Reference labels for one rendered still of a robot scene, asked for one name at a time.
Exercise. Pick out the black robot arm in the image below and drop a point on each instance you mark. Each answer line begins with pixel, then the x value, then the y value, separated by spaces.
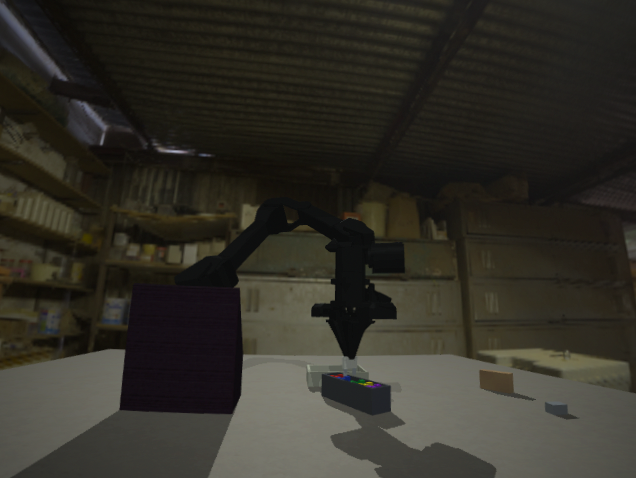
pixel 353 242

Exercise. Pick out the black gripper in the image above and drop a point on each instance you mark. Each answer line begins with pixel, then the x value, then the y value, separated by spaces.
pixel 350 293

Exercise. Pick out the tan rectangular block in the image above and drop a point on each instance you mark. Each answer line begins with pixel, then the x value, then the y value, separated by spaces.
pixel 496 380

